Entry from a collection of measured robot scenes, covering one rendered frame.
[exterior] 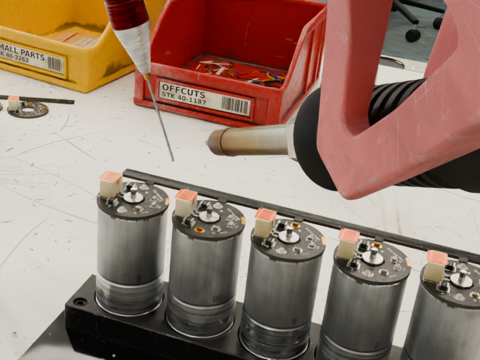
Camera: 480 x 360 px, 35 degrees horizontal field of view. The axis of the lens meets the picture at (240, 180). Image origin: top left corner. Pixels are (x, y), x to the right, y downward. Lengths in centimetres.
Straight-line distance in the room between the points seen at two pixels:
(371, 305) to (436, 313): 2
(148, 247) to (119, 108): 25
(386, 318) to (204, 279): 6
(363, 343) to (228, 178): 19
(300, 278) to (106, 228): 7
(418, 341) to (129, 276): 10
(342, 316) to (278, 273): 2
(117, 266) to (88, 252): 8
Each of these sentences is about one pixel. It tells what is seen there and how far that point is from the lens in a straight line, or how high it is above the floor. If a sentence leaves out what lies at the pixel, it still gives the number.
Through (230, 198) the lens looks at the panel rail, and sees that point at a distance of 27.
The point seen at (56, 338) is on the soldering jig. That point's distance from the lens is 29.
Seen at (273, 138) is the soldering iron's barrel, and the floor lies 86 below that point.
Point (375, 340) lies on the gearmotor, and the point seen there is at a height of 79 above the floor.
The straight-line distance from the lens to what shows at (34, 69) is 54.
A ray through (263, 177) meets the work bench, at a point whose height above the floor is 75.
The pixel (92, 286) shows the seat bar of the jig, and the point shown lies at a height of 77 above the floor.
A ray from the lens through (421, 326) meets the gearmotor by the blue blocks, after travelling 25.
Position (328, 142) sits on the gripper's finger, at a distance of 15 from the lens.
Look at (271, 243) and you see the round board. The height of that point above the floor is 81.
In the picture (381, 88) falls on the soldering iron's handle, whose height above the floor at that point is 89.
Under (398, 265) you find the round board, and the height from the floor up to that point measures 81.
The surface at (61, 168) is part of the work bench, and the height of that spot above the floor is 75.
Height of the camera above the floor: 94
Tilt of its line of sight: 27 degrees down
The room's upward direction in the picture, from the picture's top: 6 degrees clockwise
